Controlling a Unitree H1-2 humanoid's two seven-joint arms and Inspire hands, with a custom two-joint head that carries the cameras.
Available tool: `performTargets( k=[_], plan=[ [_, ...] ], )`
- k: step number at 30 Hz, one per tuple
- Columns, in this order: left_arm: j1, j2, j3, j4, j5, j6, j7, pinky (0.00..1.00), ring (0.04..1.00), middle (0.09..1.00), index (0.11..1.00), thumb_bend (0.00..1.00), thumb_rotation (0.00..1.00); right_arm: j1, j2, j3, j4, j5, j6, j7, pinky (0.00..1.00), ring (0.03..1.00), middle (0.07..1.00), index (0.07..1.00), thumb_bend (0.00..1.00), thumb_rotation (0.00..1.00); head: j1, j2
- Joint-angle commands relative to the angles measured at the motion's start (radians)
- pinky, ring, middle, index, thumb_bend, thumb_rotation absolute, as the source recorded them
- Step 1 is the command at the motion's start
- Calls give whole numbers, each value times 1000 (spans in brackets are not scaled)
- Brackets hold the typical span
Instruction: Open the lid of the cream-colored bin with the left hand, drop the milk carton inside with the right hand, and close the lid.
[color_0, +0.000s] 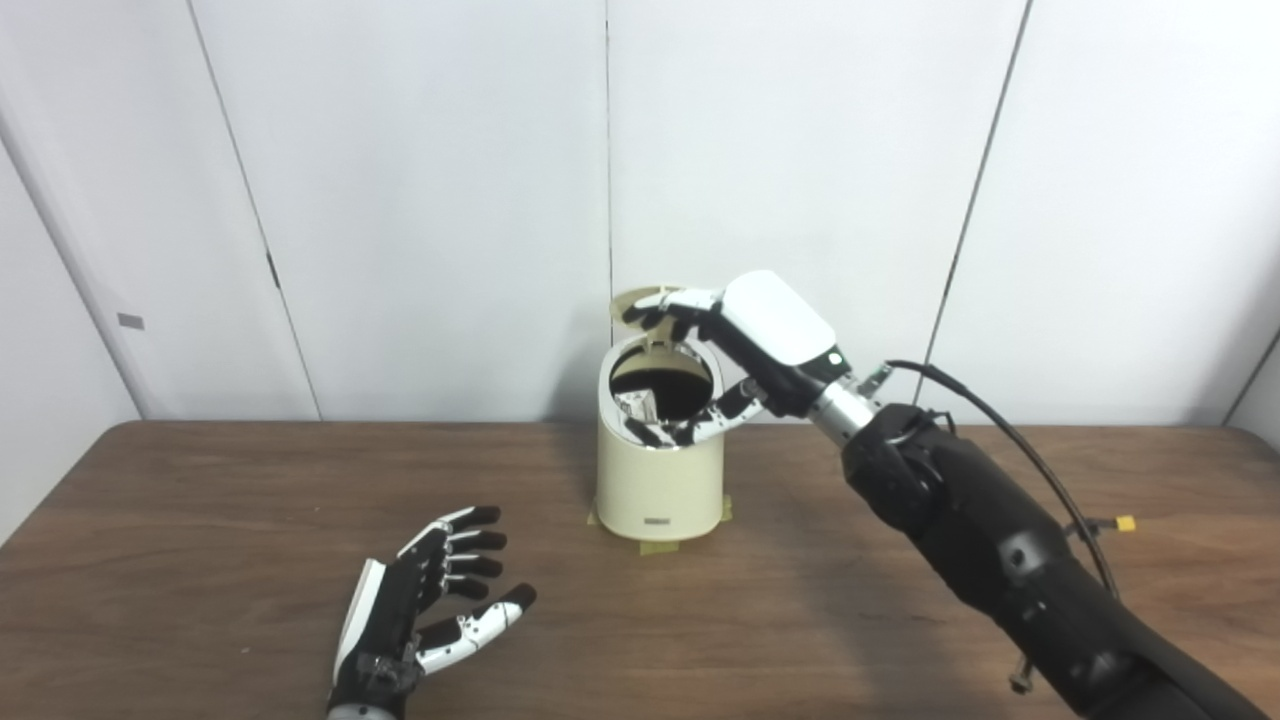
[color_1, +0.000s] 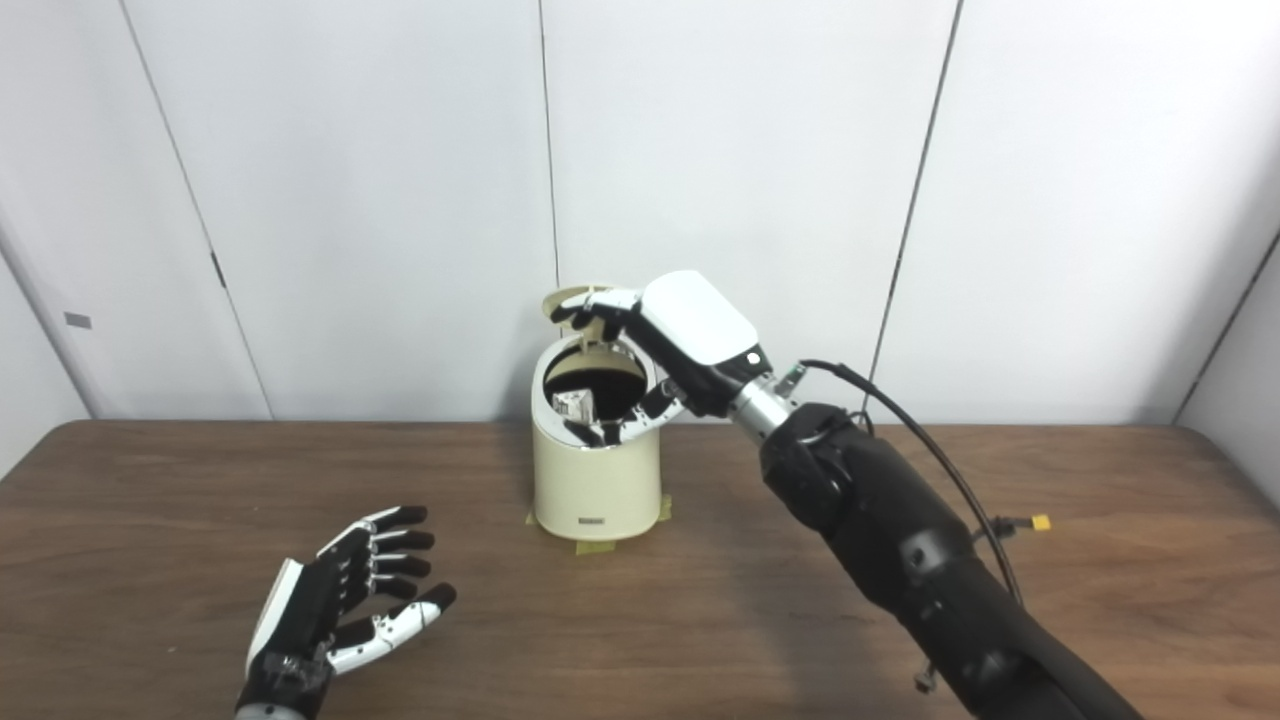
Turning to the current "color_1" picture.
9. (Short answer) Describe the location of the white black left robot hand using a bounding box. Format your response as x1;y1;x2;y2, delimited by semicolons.
237;505;458;713

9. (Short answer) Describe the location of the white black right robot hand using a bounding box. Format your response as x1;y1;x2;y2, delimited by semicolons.
550;270;776;448

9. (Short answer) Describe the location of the cream round bin lid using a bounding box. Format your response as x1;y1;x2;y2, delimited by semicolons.
542;286;641;347

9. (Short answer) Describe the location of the cream-colored cylindrical bin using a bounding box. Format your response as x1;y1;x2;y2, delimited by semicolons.
531;335;663;542

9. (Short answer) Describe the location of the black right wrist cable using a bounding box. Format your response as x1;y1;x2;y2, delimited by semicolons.
775;360;1026;606

